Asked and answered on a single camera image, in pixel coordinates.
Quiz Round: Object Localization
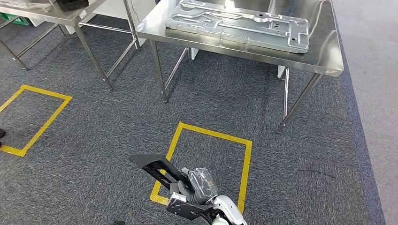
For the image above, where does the stainless steel workbench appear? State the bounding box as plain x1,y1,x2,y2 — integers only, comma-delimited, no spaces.
136,0,345,134

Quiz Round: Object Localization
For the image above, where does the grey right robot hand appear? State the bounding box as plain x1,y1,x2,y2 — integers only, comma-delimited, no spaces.
177,167,219,205

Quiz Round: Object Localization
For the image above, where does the clear plastic wrap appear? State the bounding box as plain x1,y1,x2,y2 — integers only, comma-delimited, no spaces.
0,0,52,10

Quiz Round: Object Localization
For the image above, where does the green crate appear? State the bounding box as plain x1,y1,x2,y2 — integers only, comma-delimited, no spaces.
0,12,30,26

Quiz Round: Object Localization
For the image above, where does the stamped silver metal panel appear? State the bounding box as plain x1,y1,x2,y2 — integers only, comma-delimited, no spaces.
165,0,310,54

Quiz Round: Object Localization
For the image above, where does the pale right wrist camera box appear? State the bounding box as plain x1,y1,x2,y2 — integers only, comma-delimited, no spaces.
166,192,215,222

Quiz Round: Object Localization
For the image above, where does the stainless steel side table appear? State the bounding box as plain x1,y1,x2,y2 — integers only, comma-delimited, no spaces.
0,0,140,90

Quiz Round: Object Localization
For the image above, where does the black box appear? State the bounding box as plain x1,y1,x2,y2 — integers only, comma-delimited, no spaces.
56,0,90,12

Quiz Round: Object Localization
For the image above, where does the black plastic plate frame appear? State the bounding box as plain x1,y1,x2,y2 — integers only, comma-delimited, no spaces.
129,154,193,192

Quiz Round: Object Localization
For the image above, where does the yellow floor tape square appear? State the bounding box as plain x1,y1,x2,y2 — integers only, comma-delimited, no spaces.
0,84,73,158

